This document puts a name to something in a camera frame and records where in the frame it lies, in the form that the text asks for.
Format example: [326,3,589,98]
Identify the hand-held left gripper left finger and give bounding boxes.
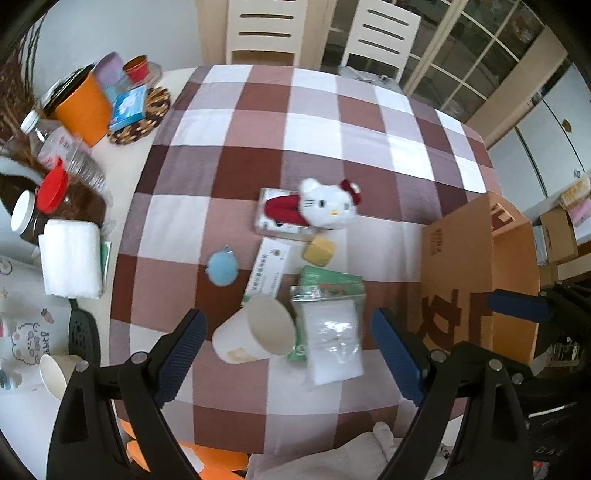
[46,308,208,480]

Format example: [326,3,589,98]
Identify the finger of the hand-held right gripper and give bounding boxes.
[487,288,552,325]

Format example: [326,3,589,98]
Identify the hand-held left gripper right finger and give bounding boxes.
[372,307,532,480]

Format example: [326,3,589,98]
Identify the clear bag of white pads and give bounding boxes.
[290,284,365,386]

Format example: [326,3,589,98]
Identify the brown cardboard box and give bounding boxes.
[420,190,541,365]

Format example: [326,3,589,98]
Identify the blue fluffy pompom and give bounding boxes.
[206,246,252,289]

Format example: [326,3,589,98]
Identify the green cardboard box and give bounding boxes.
[286,265,363,363]

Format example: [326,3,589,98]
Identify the white green medicine box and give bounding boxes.
[242,237,291,305]

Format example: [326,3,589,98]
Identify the yellow foam block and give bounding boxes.
[302,234,337,267]

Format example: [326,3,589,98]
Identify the white cat plush toy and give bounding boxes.
[264,178,363,229]

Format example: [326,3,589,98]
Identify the cardboard box on floor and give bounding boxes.
[537,207,579,265]

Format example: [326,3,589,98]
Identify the black fly swatter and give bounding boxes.
[68,298,101,366]

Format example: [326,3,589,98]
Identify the orange stool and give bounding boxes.
[119,413,250,477]

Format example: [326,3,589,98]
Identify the small white paper cup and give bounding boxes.
[39,354,85,401]

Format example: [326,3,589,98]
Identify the white folded towel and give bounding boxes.
[39,219,105,299]

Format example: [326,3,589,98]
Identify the white tissue pack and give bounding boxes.
[254,187,315,241]

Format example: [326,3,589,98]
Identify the white refrigerator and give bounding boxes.
[487,65,591,217]

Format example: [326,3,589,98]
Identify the cartoon printed table mat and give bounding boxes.
[0,253,77,416]

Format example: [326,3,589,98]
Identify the brown jar with white lid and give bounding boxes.
[11,178,108,246]

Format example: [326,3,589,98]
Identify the brown checkered tablecloth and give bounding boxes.
[108,65,502,467]

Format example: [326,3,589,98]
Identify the woven brown trivet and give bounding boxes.
[107,85,172,147]

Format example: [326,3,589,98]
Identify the clear plastic bottle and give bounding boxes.
[21,111,108,195]

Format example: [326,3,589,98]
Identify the blue tissue box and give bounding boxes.
[109,86,148,132]

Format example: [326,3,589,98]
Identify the orange plastic cup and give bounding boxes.
[54,73,114,147]

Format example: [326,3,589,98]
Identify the cream glass door cabinet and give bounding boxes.
[318,0,570,136]

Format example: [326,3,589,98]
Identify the red cup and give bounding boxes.
[123,55,150,85]

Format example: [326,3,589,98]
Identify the purple cup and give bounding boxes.
[94,52,131,89]

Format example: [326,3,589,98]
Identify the cream wooden chair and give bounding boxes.
[227,0,309,66]
[341,2,422,80]

